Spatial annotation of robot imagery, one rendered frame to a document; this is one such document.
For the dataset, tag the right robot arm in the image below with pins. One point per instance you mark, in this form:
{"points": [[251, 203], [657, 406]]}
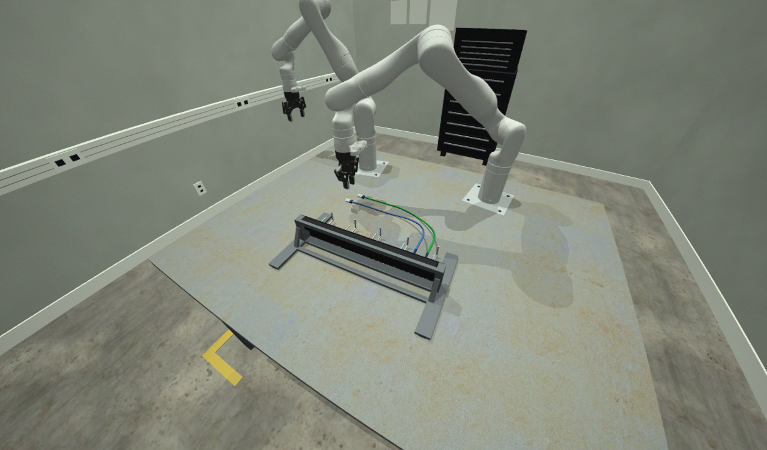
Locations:
{"points": [[314, 12]]}

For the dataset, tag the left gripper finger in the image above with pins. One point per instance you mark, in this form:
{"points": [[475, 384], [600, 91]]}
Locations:
{"points": [[340, 176], [354, 170]]}

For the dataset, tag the black network patch panel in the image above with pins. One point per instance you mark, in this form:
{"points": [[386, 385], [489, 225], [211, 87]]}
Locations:
{"points": [[392, 261]]}

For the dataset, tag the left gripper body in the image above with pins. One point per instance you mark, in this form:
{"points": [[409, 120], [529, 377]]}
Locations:
{"points": [[344, 159]]}

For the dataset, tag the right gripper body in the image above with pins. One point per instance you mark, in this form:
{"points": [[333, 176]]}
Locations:
{"points": [[292, 97]]}

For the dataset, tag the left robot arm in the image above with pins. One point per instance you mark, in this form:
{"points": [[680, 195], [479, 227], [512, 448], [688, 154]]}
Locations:
{"points": [[433, 50]]}

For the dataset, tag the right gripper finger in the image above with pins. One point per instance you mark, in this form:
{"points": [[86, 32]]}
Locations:
{"points": [[288, 110], [302, 105]]}

